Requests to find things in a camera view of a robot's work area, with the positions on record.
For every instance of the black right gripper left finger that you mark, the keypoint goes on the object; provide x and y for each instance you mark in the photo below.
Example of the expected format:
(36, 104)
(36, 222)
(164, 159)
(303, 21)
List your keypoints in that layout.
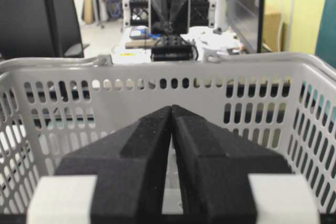
(130, 165)

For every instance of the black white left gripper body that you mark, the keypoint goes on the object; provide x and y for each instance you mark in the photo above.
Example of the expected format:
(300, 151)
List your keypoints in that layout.
(169, 16)

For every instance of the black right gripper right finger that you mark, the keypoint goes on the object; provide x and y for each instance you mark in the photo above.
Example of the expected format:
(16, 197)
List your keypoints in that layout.
(214, 164)

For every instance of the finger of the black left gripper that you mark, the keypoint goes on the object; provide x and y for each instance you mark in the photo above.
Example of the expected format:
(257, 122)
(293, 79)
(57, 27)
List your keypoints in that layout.
(160, 50)
(181, 49)

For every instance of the grey plastic shopping basket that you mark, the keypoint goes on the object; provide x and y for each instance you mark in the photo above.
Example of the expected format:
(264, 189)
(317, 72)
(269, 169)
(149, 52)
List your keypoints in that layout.
(89, 141)

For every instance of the white cylindrical roll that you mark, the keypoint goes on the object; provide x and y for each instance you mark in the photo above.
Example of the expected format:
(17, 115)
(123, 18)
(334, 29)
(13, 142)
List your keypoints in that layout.
(220, 16)

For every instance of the black monitor panel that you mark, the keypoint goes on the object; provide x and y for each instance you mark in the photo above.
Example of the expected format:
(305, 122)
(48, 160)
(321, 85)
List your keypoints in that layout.
(246, 18)

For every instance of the cardboard box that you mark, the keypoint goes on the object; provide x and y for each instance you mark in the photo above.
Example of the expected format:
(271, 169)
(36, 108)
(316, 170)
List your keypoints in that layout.
(271, 27)

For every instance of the black office chair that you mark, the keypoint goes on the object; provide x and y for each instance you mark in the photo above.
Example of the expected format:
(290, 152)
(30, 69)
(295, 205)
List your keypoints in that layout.
(40, 28)

